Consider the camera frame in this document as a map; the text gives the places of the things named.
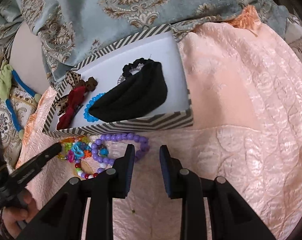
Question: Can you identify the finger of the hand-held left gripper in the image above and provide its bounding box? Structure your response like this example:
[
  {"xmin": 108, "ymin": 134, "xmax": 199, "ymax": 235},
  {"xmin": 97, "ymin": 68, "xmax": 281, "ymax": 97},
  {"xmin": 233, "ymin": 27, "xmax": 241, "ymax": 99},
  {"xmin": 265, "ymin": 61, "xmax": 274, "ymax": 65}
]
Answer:
[{"xmin": 13, "ymin": 142, "xmax": 64, "ymax": 182}]

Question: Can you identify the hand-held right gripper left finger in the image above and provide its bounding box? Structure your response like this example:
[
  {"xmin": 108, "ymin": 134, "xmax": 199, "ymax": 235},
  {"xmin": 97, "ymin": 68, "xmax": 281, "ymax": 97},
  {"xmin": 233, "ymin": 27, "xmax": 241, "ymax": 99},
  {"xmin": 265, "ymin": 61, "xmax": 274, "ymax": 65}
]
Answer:
[{"xmin": 16, "ymin": 144, "xmax": 135, "ymax": 240}]

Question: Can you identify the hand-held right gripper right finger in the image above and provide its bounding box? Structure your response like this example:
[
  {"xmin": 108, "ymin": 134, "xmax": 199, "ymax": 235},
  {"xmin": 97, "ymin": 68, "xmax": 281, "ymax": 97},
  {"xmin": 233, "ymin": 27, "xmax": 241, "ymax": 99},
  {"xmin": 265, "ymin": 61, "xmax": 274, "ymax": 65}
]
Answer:
[{"xmin": 159, "ymin": 145, "xmax": 277, "ymax": 240}]

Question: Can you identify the colourful plastic charm bracelet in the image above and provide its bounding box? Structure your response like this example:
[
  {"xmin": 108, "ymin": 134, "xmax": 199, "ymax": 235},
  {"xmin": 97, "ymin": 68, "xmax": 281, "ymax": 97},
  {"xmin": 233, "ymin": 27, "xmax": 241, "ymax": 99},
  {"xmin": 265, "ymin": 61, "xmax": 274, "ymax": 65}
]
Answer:
[{"xmin": 66, "ymin": 141, "xmax": 110, "ymax": 163}]

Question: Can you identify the purple bead necklace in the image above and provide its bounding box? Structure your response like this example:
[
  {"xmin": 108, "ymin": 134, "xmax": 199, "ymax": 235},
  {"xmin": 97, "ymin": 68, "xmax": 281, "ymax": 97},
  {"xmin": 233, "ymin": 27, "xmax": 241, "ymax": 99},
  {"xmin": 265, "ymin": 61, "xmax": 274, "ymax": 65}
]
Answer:
[{"xmin": 91, "ymin": 133, "xmax": 150, "ymax": 167}]

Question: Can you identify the blue bead bracelet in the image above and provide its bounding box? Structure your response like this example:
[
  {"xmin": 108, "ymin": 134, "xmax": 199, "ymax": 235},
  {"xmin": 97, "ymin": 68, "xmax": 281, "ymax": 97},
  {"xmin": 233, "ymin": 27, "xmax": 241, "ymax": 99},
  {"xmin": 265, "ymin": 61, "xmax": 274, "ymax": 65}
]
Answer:
[{"xmin": 83, "ymin": 92, "xmax": 107, "ymax": 123}]

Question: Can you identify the red bow hair clip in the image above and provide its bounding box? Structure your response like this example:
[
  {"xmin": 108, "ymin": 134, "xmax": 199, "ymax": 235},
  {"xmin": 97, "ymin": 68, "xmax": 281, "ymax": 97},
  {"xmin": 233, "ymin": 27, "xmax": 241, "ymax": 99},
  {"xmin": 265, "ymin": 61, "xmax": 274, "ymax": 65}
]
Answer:
[{"xmin": 56, "ymin": 85, "xmax": 88, "ymax": 130}]

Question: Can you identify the black fabric headband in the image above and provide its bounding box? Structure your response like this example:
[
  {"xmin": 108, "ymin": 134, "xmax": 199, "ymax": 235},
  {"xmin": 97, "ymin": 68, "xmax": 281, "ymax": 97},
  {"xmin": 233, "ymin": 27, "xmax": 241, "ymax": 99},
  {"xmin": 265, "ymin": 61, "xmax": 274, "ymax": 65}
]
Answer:
[{"xmin": 88, "ymin": 61, "xmax": 168, "ymax": 122}]

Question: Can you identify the leopard print bow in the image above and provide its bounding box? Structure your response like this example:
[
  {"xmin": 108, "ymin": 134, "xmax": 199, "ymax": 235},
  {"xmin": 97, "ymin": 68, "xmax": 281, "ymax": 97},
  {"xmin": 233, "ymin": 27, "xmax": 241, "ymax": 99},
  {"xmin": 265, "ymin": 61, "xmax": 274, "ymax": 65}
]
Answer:
[{"xmin": 53, "ymin": 70, "xmax": 81, "ymax": 117}]

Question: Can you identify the brown hair scrunchie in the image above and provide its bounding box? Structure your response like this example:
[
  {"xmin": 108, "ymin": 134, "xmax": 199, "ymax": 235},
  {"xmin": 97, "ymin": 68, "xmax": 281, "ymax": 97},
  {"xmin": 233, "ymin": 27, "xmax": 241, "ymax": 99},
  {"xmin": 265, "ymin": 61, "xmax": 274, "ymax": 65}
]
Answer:
[{"xmin": 78, "ymin": 77, "xmax": 98, "ymax": 93}]

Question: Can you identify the silver hair tie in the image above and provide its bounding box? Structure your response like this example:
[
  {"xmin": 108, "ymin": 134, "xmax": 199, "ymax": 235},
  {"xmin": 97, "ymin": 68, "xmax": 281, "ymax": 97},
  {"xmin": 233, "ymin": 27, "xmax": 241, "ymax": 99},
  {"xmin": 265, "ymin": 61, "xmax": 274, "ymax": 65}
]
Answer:
[{"xmin": 117, "ymin": 65, "xmax": 143, "ymax": 86}]

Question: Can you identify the black scrunchie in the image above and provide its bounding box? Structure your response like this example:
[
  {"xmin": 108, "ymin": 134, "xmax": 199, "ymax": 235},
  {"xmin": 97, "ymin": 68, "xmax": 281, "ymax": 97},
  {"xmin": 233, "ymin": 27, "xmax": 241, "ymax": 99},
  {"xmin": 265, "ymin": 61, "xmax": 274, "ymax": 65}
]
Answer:
[{"xmin": 122, "ymin": 58, "xmax": 151, "ymax": 78}]

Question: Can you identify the chevron striped gift box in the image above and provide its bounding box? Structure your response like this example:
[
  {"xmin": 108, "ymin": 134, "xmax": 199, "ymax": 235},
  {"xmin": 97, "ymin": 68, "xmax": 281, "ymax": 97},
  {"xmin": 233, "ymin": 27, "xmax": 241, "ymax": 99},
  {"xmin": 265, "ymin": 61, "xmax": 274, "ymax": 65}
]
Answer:
[{"xmin": 42, "ymin": 24, "xmax": 194, "ymax": 138}]

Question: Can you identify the person's left hand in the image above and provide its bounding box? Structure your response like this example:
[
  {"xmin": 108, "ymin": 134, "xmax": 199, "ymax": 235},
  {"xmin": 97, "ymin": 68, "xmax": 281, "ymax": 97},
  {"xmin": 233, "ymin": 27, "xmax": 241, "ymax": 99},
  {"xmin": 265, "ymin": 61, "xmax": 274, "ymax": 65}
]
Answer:
[{"xmin": 2, "ymin": 190, "xmax": 36, "ymax": 239}]

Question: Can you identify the cream floral cushion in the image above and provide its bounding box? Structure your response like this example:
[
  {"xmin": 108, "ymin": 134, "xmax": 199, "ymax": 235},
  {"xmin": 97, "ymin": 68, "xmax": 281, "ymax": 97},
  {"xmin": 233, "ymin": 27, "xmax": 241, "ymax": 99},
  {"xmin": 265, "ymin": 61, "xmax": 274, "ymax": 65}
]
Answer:
[{"xmin": 0, "ymin": 47, "xmax": 45, "ymax": 168}]

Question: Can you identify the plain grey pillow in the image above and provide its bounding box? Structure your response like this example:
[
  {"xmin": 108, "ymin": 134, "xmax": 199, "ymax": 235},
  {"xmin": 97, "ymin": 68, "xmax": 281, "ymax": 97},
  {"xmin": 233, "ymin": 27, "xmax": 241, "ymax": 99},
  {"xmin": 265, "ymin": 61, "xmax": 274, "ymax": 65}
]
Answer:
[{"xmin": 11, "ymin": 21, "xmax": 54, "ymax": 95}]

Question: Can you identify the pink textured blanket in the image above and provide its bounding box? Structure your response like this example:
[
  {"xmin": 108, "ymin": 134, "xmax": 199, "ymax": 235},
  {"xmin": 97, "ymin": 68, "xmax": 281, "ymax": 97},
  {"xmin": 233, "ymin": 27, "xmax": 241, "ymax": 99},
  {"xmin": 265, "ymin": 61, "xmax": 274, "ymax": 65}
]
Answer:
[{"xmin": 16, "ymin": 5, "xmax": 302, "ymax": 240}]

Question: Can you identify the teal brocade cloth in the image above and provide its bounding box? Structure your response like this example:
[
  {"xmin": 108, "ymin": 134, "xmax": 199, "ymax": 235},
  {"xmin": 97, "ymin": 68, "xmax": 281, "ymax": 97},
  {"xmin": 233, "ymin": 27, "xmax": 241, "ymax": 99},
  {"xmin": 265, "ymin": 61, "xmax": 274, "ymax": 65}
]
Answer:
[{"xmin": 0, "ymin": 0, "xmax": 290, "ymax": 88}]

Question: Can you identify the cream floral cloth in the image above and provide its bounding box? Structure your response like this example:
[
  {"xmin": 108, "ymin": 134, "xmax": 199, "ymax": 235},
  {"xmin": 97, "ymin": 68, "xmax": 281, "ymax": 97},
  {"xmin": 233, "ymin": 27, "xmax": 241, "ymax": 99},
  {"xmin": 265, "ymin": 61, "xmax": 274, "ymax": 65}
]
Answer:
[{"xmin": 286, "ymin": 12, "xmax": 302, "ymax": 65}]

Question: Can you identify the mixed colour bead bracelet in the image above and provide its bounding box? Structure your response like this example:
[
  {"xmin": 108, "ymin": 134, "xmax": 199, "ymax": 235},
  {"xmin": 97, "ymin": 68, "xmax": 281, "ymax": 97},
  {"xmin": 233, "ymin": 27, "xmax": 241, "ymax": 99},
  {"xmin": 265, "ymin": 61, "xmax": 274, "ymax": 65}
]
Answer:
[{"xmin": 74, "ymin": 162, "xmax": 109, "ymax": 180}]

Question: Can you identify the green and blue fabric cord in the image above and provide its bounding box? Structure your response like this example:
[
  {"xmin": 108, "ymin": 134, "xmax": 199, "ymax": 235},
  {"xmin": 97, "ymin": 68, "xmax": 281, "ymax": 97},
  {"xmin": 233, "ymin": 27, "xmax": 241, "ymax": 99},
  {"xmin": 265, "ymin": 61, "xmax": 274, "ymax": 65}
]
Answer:
[{"xmin": 0, "ymin": 64, "xmax": 42, "ymax": 140}]

